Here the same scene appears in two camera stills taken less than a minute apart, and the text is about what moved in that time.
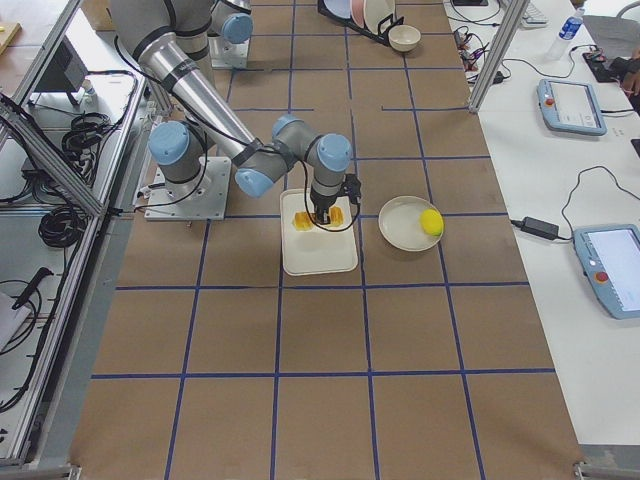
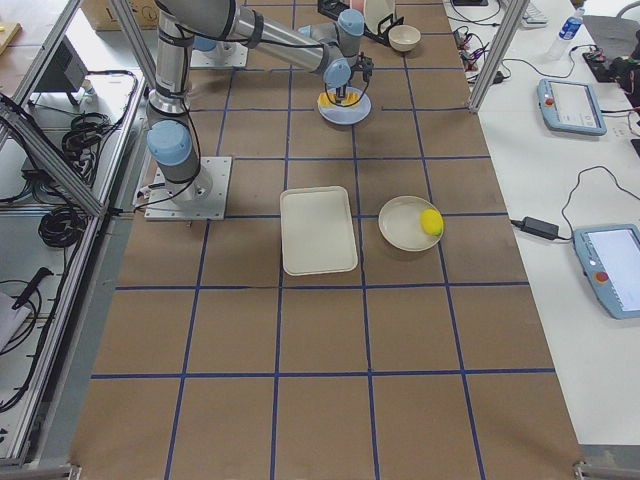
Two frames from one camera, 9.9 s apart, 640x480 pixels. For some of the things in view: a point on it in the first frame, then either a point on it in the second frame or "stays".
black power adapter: [538, 227] stays
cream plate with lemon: [399, 224] stays
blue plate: [340, 8] → [346, 115]
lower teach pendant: [610, 259] stays
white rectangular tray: [317, 251] stays
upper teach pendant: [571, 107] stays
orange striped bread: [301, 219] → [348, 98]
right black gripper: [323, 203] → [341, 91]
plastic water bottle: [569, 28] stays
